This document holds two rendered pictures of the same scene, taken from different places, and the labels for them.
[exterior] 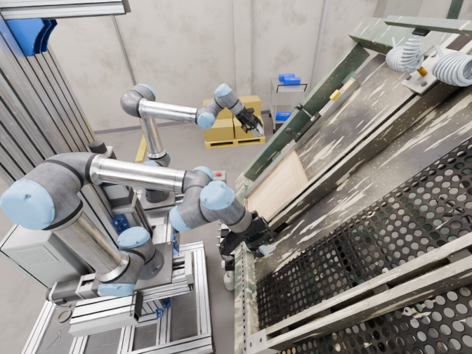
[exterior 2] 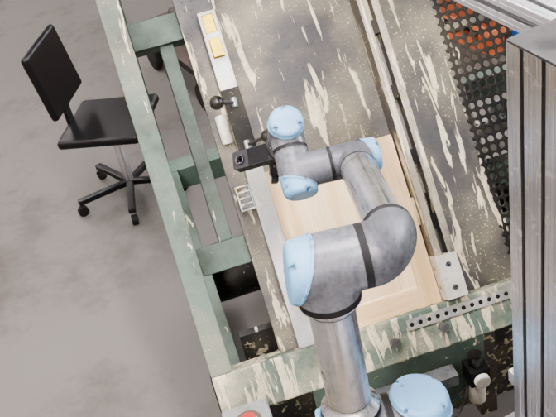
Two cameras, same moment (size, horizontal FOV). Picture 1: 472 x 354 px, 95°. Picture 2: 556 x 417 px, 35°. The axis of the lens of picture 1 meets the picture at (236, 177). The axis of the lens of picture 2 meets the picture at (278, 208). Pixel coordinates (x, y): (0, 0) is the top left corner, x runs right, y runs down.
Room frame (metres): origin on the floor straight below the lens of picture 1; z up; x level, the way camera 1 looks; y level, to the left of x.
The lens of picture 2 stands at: (1.44, 1.61, 2.59)
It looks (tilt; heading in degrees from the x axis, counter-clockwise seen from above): 36 degrees down; 260
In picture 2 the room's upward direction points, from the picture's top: 12 degrees counter-clockwise
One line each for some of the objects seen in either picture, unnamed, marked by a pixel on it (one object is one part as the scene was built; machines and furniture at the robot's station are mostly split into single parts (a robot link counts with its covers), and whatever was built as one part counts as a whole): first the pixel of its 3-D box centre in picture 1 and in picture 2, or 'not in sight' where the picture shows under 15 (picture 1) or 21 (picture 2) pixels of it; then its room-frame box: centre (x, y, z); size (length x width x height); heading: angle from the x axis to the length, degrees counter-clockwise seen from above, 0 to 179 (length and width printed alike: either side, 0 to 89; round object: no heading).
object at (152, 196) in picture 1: (155, 189); not in sight; (1.05, 0.52, 1.09); 0.15 x 0.15 x 0.10
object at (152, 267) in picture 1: (145, 258); not in sight; (0.57, 0.44, 1.09); 0.15 x 0.15 x 0.10
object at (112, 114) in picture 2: not in sight; (107, 121); (1.50, -2.48, 0.48); 0.61 x 0.61 x 0.95
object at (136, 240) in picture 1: (135, 244); not in sight; (0.56, 0.44, 1.20); 0.13 x 0.12 x 0.14; 175
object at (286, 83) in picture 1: (285, 102); not in sight; (4.13, -1.04, 0.47); 0.99 x 0.58 x 0.94; 1
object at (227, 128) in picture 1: (232, 121); not in sight; (3.74, 0.00, 0.32); 1.13 x 0.78 x 0.65; 99
